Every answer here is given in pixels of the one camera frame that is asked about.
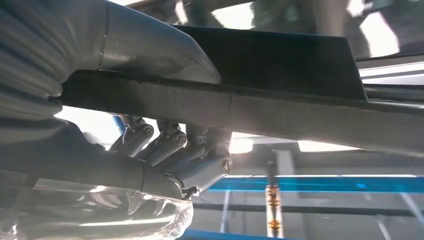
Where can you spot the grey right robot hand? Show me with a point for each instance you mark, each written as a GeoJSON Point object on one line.
{"type": "Point", "coordinates": [66, 159]}

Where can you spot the blue metal shelf rack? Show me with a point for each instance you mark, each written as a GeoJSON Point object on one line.
{"type": "Point", "coordinates": [331, 184]}

